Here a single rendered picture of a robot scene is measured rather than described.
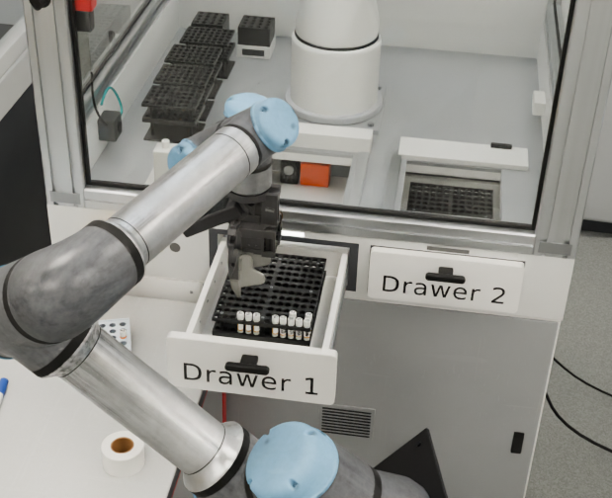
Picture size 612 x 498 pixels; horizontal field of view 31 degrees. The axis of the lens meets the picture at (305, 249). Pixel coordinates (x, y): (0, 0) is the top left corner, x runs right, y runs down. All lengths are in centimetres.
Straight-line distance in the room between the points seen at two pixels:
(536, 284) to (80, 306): 105
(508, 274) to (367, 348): 34
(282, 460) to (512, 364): 88
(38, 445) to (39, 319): 63
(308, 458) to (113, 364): 28
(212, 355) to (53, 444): 31
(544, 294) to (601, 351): 132
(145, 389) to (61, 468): 44
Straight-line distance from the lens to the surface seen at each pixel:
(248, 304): 196
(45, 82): 206
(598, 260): 384
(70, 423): 196
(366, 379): 228
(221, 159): 146
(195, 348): 185
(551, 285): 212
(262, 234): 178
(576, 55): 189
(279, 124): 152
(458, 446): 239
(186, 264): 218
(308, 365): 183
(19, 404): 201
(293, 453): 145
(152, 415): 148
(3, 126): 290
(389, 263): 208
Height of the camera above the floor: 209
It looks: 34 degrees down
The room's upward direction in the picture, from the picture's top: 2 degrees clockwise
